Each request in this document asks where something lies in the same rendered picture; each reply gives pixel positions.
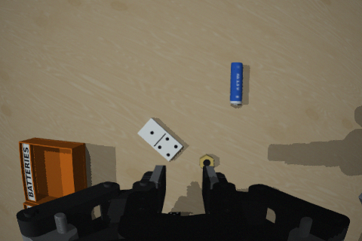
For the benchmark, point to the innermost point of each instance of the blue battery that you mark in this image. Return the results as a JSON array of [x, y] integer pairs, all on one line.
[[236, 83]]

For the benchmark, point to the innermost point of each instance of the orange three-compartment bin rack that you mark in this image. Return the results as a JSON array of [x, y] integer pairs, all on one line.
[[48, 173]]

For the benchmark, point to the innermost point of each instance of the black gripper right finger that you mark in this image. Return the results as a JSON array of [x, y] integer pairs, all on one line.
[[296, 219]]

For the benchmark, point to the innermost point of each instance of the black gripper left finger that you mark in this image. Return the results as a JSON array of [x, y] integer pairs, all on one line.
[[68, 218]]

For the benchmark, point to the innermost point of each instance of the brass hex nut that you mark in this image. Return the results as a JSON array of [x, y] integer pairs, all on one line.
[[206, 160]]

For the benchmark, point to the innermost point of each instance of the white domino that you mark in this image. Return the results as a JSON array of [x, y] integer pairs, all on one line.
[[160, 139]]

